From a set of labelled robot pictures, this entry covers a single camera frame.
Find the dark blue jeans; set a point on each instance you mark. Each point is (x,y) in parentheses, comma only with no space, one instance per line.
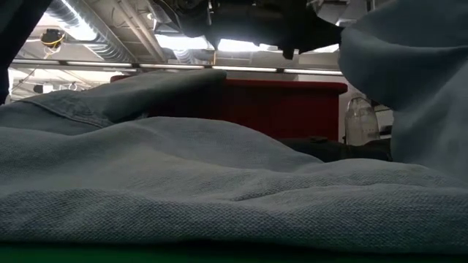
(329,149)

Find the light blue denim garment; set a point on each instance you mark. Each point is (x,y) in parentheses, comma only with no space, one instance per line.
(183,182)

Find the red plastic laundry basket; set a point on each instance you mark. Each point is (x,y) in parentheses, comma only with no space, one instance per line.
(285,109)

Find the long ceiling light bar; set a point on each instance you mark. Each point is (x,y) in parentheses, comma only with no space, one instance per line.
(237,68)

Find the clear plastic spray bottle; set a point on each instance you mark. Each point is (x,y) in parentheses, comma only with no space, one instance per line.
(362,124)

